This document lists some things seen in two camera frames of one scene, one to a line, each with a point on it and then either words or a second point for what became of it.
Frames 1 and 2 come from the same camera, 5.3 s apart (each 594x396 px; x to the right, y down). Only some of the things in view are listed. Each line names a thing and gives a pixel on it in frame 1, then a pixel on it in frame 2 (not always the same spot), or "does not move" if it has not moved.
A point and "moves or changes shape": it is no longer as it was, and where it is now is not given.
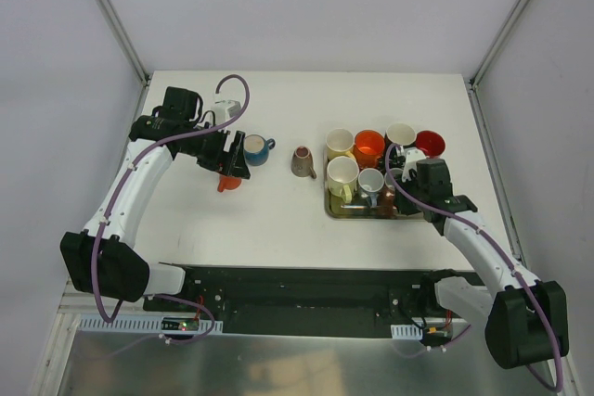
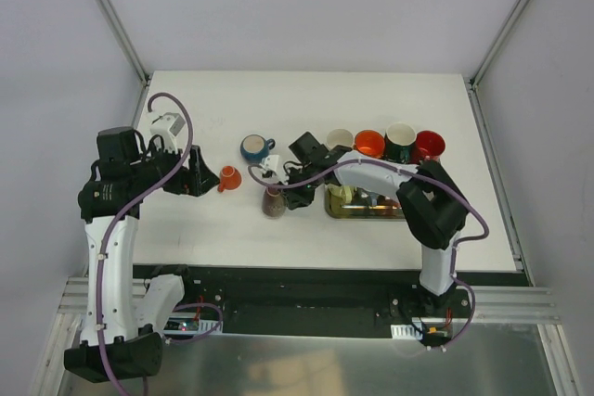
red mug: x=432 y=143 does not move
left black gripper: x=227 y=151 -> x=187 y=173
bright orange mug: x=369 y=145 does not move
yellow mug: x=339 y=142 does not move
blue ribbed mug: x=256 y=148 does not move
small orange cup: x=228 y=183 does not move
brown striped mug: x=302 y=163 moves or changes shape
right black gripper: x=404 y=201 -> x=294 y=187
